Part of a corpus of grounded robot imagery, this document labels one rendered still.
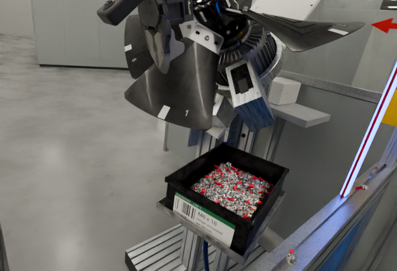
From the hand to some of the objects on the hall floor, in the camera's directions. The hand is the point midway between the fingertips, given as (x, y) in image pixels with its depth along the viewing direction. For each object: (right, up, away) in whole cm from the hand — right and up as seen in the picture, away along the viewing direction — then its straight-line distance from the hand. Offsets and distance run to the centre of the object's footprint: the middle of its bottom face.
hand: (160, 68), depth 50 cm
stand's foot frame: (+9, -86, +74) cm, 114 cm away
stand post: (+19, -85, +82) cm, 120 cm away
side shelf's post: (+37, -83, +95) cm, 131 cm away
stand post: (+2, -88, +68) cm, 111 cm away
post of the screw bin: (+6, -101, +32) cm, 106 cm away
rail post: (+50, -102, +48) cm, 124 cm away
